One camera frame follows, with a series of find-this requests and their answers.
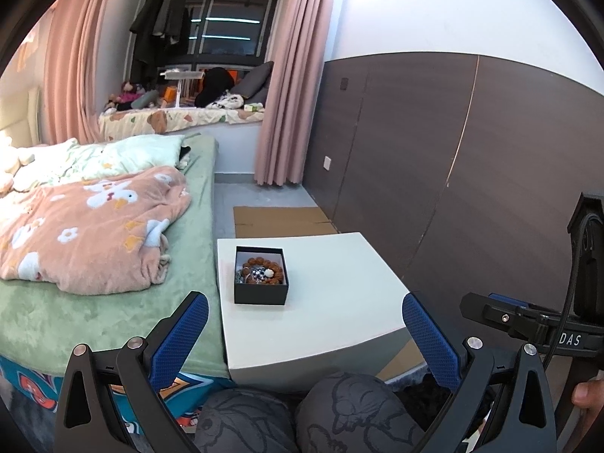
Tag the cream plush toy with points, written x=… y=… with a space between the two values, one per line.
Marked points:
x=9 y=165

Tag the white wall socket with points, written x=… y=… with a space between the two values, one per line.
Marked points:
x=328 y=163

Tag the person's right hand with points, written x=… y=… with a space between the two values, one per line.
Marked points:
x=587 y=394

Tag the black bag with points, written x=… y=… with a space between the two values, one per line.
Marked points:
x=214 y=85

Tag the small white rack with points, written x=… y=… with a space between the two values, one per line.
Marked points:
x=181 y=74

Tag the dark window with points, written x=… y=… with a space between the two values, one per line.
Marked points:
x=226 y=28

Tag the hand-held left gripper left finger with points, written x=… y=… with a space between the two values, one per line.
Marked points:
x=181 y=344

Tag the white printed cushion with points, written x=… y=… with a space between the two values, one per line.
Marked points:
x=226 y=101

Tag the person's grey pants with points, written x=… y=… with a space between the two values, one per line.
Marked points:
x=339 y=410

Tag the black jewelry box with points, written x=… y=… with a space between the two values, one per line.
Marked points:
x=259 y=295

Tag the white low table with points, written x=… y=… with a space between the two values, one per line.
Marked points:
x=339 y=283

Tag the green bedsheet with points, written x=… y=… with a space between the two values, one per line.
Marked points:
x=94 y=321

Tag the pink floral blanket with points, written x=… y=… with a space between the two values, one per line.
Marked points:
x=94 y=231

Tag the teal printed cloth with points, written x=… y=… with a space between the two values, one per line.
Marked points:
x=28 y=387

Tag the beige headboard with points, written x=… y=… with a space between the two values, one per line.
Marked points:
x=19 y=113

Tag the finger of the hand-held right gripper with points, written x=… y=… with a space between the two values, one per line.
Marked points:
x=495 y=314

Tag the floral window seat cushion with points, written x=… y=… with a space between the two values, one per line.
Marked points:
x=188 y=120

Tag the pile of plush toys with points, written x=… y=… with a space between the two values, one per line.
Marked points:
x=130 y=94

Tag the light green pillow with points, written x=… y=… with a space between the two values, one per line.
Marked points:
x=132 y=151

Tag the hanging dark clothes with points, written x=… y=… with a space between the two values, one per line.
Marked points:
x=160 y=14

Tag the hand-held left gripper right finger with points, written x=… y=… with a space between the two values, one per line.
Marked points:
x=430 y=344

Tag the grey pillow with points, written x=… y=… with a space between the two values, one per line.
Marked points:
x=252 y=82

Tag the pink curtain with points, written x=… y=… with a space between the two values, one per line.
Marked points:
x=75 y=56
x=297 y=80

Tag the dark wall switch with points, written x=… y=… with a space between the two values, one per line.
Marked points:
x=344 y=83

